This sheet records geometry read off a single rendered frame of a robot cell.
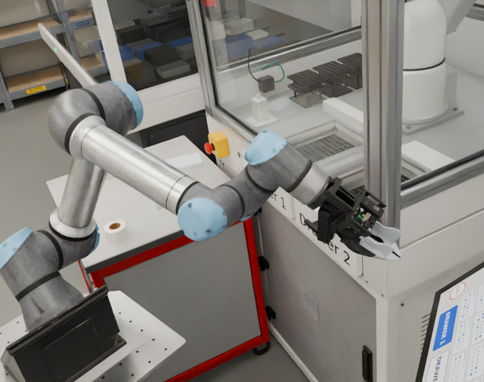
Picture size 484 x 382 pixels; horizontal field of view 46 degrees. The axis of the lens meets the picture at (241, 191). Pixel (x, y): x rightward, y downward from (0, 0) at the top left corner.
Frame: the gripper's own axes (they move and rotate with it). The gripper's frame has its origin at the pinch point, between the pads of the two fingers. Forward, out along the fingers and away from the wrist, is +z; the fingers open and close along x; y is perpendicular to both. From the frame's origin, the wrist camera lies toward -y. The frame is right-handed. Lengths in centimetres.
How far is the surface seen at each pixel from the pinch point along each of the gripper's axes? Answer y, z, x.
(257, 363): -129, 29, -2
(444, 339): 9.2, 11.3, -12.5
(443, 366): 12.4, 10.7, -18.2
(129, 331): -58, -28, -32
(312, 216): -39.7, -6.8, 17.6
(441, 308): 3.0, 12.2, -4.4
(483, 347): 20.6, 10.4, -15.2
